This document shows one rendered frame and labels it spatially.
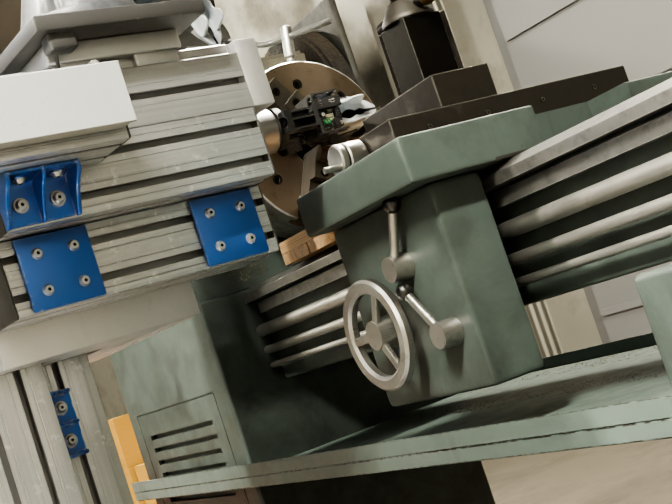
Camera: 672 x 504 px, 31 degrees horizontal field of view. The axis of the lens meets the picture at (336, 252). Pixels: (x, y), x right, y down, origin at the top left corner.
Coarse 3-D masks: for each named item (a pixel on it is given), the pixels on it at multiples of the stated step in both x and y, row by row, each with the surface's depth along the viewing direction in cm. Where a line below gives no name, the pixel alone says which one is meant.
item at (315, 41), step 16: (320, 16) 613; (336, 16) 603; (208, 32) 617; (224, 32) 620; (320, 32) 617; (336, 32) 604; (272, 48) 636; (304, 48) 607; (320, 48) 598; (336, 48) 600; (272, 64) 579; (336, 64) 593; (352, 64) 601; (352, 80) 592
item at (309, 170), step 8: (312, 152) 218; (320, 152) 214; (304, 160) 220; (312, 160) 217; (320, 160) 215; (304, 168) 220; (312, 168) 216; (320, 168) 215; (304, 176) 219; (312, 176) 215; (320, 176) 215; (328, 176) 216; (304, 184) 218; (312, 184) 216; (304, 192) 217
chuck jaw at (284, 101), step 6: (270, 84) 217; (276, 84) 217; (276, 90) 217; (282, 90) 217; (288, 90) 218; (276, 96) 217; (282, 96) 217; (288, 96) 218; (294, 96) 216; (300, 96) 217; (276, 102) 216; (282, 102) 217; (288, 102) 215; (294, 102) 216; (270, 108) 219; (282, 108) 216; (288, 108) 215; (294, 108) 215
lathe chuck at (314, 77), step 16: (288, 64) 224; (304, 64) 225; (320, 64) 227; (288, 80) 223; (304, 80) 225; (320, 80) 226; (336, 80) 228; (304, 96) 224; (272, 160) 218; (288, 160) 219; (272, 176) 217; (288, 176) 219; (272, 192) 217; (288, 192) 218; (272, 208) 217; (288, 208) 217; (288, 224) 221
